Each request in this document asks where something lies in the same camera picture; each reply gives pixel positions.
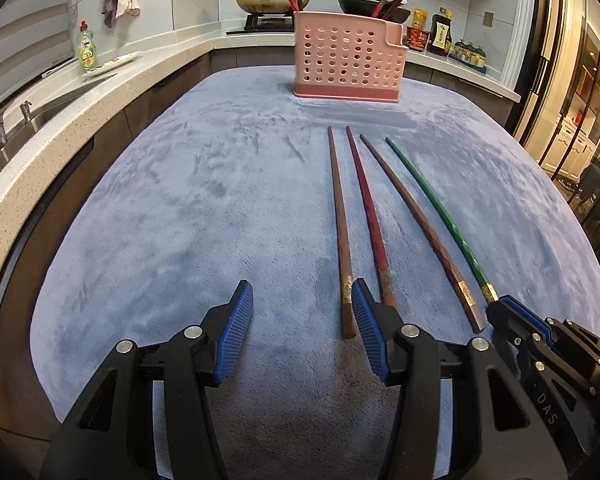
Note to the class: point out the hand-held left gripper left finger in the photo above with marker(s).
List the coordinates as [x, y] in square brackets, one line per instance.
[235, 330]

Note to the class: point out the steel kitchen sink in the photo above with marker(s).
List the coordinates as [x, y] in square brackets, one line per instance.
[45, 115]

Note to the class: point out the black gas stove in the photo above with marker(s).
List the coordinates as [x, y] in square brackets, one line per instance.
[260, 22]

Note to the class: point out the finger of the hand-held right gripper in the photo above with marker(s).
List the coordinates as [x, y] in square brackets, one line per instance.
[505, 325]
[527, 316]

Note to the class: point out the white speckled kitchen countertop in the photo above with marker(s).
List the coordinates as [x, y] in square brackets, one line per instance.
[55, 145]

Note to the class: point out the black framed glass partition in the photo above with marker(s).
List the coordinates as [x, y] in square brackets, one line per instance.
[570, 60]

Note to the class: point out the grey-blue plush table cloth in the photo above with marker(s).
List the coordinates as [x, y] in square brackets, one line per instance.
[205, 200]

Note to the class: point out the condiment jar set on tray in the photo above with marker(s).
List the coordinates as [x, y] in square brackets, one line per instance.
[470, 55]

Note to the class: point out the window blinds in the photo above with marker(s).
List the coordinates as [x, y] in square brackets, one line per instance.
[25, 25]

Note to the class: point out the pink perforated utensil holder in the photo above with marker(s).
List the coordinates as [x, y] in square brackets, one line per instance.
[345, 60]

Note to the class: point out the yellow seasoning packet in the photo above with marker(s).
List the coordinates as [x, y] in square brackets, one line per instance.
[419, 17]

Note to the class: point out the large dark soy sauce bottle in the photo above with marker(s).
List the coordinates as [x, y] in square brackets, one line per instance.
[439, 35]

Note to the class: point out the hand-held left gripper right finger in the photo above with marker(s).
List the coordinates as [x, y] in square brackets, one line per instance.
[370, 335]

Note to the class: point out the black wok with lid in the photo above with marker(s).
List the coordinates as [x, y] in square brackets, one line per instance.
[357, 6]

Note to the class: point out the green dish soap bottle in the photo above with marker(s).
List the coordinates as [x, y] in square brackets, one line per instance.
[88, 50]

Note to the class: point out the white oval plate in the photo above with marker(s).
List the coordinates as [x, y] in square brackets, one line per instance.
[115, 62]

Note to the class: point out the brown chopstick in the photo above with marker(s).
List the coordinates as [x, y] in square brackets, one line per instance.
[432, 240]
[341, 240]

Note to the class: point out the grey wall outlet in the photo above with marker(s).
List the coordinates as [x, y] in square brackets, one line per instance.
[488, 19]

